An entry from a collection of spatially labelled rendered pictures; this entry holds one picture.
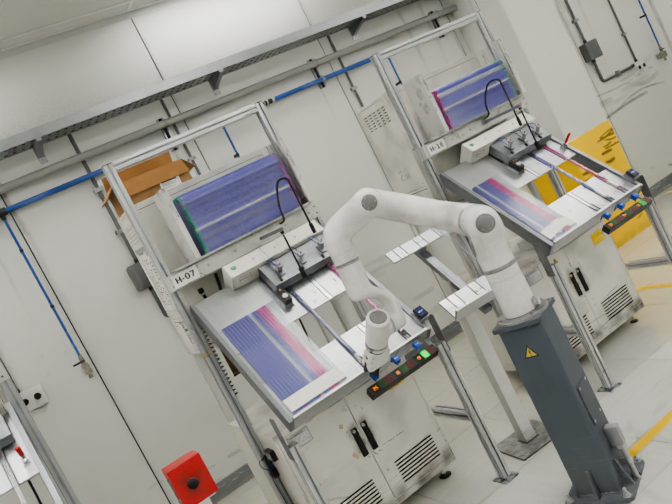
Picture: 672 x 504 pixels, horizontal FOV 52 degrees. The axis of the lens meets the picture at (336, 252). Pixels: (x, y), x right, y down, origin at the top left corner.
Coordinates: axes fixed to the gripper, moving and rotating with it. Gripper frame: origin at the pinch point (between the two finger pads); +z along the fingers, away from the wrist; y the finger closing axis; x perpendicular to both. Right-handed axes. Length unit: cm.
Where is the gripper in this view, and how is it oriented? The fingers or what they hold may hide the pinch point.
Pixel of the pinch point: (374, 370)
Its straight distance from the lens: 263.3
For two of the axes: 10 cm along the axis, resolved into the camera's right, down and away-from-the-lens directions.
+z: 0.0, 7.1, 7.0
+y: 7.8, -4.4, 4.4
